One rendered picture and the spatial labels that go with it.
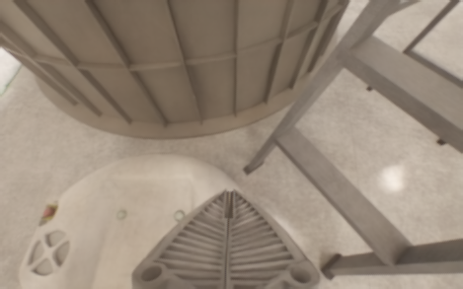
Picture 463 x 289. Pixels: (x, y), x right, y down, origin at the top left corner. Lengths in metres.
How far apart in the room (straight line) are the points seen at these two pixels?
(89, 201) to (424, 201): 1.30
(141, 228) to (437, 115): 0.67
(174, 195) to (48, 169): 0.83
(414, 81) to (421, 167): 0.87
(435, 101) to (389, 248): 0.39
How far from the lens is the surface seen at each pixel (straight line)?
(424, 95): 0.44
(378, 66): 0.44
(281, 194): 0.88
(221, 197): 0.17
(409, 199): 1.17
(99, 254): 0.64
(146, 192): 0.60
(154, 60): 0.73
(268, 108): 1.03
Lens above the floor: 0.83
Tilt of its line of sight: 64 degrees down
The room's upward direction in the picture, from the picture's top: 1 degrees counter-clockwise
